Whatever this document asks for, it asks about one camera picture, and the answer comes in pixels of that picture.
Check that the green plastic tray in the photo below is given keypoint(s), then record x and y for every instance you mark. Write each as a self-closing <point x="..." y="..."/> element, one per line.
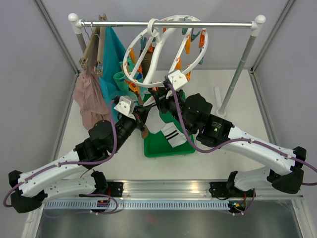
<point x="156" y="145"/>

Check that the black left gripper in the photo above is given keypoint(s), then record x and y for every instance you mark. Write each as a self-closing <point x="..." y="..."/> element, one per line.
<point x="142" y="112"/>

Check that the white metal clothes rack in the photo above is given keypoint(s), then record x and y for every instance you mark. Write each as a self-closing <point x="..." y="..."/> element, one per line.
<point x="160" y="30"/>

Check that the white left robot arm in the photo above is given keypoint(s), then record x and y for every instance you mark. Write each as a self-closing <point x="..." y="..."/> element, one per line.
<point x="30" y="190"/>

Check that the white black striped sock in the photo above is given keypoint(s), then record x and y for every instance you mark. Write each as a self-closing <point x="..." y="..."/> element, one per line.
<point x="154" y="123"/>

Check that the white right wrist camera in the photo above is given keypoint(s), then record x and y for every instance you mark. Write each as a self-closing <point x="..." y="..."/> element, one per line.
<point x="176" y="79"/>

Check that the pink garment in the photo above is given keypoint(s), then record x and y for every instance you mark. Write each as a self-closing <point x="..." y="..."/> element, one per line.
<point x="87" y="94"/>

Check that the mint green patterned sock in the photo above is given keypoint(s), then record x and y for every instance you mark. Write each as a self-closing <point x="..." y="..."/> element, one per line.
<point x="139" y="91"/>

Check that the brown sock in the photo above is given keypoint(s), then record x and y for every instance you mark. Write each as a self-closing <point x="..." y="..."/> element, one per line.
<point x="146" y="62"/>
<point x="141" y="114"/>

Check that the teal shirt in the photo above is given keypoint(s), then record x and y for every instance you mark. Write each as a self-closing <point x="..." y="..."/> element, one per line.
<point x="114" y="52"/>

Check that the beige wooden hanger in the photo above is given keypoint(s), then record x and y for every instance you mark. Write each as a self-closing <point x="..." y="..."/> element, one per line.
<point x="93" y="55"/>

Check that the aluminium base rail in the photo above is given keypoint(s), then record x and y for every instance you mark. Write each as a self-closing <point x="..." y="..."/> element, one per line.
<point x="171" y="195"/>

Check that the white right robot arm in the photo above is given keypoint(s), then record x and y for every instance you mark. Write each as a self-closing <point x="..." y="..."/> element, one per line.
<point x="282" y="168"/>

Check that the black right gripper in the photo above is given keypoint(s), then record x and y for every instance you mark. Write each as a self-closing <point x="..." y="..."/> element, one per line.
<point x="161" y="98"/>

